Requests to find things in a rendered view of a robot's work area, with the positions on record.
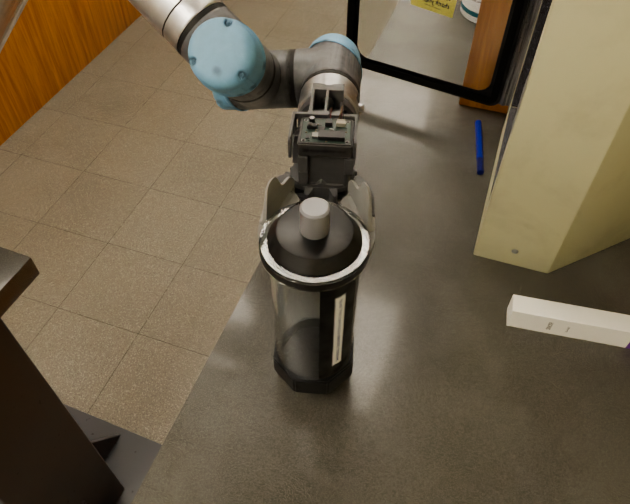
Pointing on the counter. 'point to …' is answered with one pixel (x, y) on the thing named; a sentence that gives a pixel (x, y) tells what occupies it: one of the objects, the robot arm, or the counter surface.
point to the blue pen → (479, 147)
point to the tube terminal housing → (576, 141)
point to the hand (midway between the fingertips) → (314, 252)
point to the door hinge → (521, 52)
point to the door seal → (441, 83)
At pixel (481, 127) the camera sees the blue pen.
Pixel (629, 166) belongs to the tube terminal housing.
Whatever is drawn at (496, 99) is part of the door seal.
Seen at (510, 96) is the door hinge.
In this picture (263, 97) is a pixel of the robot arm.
